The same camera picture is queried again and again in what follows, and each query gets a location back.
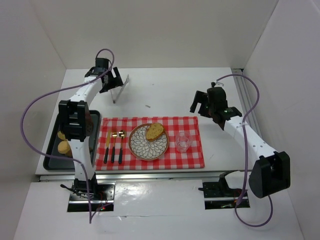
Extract sliced herb bread piece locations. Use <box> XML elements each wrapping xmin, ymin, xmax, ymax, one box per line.
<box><xmin>145</xmin><ymin>122</ymin><xmax>165</xmax><ymax>142</ymax></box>

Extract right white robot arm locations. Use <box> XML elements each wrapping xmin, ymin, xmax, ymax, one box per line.
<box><xmin>190</xmin><ymin>87</ymin><xmax>291</xmax><ymax>199</ymax></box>

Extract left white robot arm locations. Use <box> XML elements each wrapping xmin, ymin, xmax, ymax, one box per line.
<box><xmin>58</xmin><ymin>66</ymin><xmax>123</xmax><ymax>195</ymax></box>

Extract round yellow bread roll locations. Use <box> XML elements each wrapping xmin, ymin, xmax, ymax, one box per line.
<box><xmin>57</xmin><ymin>141</ymin><xmax>73</xmax><ymax>158</ymax></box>

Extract clear drinking glass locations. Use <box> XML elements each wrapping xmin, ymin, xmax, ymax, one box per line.
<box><xmin>175</xmin><ymin>131</ymin><xmax>193</xmax><ymax>153</ymax></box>

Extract red white checkered cloth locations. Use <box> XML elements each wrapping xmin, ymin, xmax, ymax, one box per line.
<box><xmin>95</xmin><ymin>116</ymin><xmax>205</xmax><ymax>171</ymax></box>

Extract flower pattern ceramic plate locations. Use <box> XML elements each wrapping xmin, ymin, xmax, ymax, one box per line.
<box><xmin>128</xmin><ymin>123</ymin><xmax>170</xmax><ymax>161</ymax></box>

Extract dark grey baking tray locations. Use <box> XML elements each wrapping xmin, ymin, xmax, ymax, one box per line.
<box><xmin>43</xmin><ymin>110</ymin><xmax>102</xmax><ymax>172</ymax></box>

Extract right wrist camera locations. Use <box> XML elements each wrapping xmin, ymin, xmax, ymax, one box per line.
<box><xmin>207</xmin><ymin>87</ymin><xmax>228</xmax><ymax>108</ymax></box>

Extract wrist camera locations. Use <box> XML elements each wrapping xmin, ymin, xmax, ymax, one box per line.
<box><xmin>95</xmin><ymin>57</ymin><xmax>111</xmax><ymax>72</ymax></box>
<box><xmin>207</xmin><ymin>87</ymin><xmax>228</xmax><ymax>108</ymax></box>

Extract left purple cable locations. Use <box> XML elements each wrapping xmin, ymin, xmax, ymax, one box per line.
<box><xmin>20</xmin><ymin>48</ymin><xmax>116</xmax><ymax>224</ymax></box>

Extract purple cable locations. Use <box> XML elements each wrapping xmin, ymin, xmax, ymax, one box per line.
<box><xmin>20</xmin><ymin>48</ymin><xmax>116</xmax><ymax>224</ymax></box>
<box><xmin>212</xmin><ymin>74</ymin><xmax>273</xmax><ymax>228</ymax></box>

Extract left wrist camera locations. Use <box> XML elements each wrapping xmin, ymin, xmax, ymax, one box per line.
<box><xmin>95</xmin><ymin>57</ymin><xmax>111</xmax><ymax>72</ymax></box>

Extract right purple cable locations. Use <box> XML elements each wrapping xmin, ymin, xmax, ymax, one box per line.
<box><xmin>212</xmin><ymin>74</ymin><xmax>273</xmax><ymax>228</ymax></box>

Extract gold fork black handle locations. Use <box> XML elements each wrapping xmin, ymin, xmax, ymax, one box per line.
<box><xmin>110</xmin><ymin>128</ymin><xmax>118</xmax><ymax>164</ymax></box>

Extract gold spoon black handle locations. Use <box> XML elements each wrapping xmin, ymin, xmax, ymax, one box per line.
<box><xmin>118</xmin><ymin>130</ymin><xmax>127</xmax><ymax>165</ymax></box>

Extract gold knife black handle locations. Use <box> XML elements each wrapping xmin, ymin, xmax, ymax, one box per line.
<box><xmin>103</xmin><ymin>129</ymin><xmax>112</xmax><ymax>164</ymax></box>

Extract aluminium table edge rail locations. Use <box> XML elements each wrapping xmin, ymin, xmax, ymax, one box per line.
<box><xmin>37</xmin><ymin>169</ymin><xmax>251</xmax><ymax>183</ymax></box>

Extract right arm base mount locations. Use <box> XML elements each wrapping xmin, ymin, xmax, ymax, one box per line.
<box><xmin>198</xmin><ymin>171</ymin><xmax>242</xmax><ymax>210</ymax></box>

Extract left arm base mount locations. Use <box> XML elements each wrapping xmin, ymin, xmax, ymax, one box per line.
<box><xmin>60</xmin><ymin>183</ymin><xmax>116</xmax><ymax>213</ymax></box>

